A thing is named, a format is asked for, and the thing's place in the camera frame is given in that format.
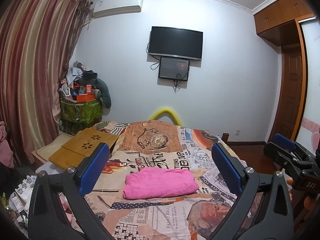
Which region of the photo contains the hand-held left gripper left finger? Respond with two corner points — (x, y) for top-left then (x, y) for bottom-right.
(28, 142), (114, 240)

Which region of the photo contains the pile of white packets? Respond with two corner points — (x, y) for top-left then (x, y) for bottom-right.
(6, 164), (75, 233)

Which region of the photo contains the large black television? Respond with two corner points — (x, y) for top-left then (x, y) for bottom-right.
(147, 26), (203, 61)

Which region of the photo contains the dusty pink garment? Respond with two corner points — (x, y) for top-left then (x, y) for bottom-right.
(0, 121), (14, 168)

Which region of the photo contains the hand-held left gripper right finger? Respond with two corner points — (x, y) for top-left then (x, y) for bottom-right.
(211, 142), (293, 240)

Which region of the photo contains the printed bed sheet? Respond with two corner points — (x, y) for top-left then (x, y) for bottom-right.
(59, 120), (266, 240)

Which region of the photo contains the small black monitor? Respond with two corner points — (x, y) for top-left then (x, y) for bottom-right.
(158, 57), (190, 82)

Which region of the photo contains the person's right hand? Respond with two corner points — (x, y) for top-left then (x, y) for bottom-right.
(286, 177), (320, 213)

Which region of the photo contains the wooden door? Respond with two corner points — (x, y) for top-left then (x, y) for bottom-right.
(269, 45), (305, 143)

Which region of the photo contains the pink button cardigan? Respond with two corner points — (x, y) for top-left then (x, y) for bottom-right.
(123, 168), (200, 200)

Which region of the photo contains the white air conditioner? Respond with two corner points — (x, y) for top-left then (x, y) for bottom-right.
(91, 0), (143, 19)

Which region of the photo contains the bamboo lap desk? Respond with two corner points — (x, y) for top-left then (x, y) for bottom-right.
(49, 128), (119, 170)

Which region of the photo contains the orange box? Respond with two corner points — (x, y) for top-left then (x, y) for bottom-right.
(76, 94), (96, 103)

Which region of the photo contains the wooden overhead cabinet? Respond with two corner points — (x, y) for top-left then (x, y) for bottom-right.
(254, 0), (317, 47)

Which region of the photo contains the yellow foam tube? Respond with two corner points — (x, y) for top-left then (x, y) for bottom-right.
(149, 107), (182, 126)

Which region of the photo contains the striped red curtain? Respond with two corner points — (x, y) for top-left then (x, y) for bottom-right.
(0, 0), (92, 166)

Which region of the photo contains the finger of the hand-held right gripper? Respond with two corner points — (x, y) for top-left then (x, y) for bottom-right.
(263, 142), (301, 171)
(272, 133), (304, 153)

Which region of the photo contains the pile of clothes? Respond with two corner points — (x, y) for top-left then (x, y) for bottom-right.
(61, 60), (98, 98)

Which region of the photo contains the white sliding wardrobe door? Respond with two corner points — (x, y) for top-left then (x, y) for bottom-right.
(295, 17), (320, 156)

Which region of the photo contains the beige board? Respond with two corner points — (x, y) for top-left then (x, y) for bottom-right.
(31, 133), (75, 166)

